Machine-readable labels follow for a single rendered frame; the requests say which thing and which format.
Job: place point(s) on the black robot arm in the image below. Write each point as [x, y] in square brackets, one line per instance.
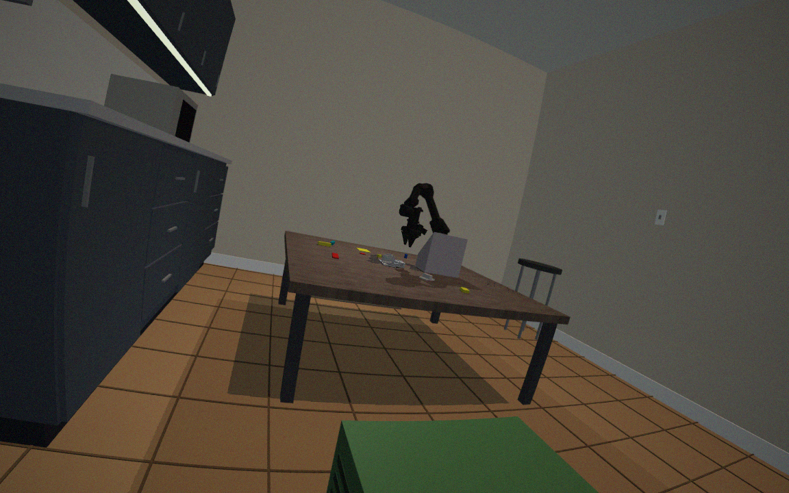
[408, 209]

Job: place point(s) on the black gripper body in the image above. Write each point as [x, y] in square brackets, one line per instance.
[411, 227]

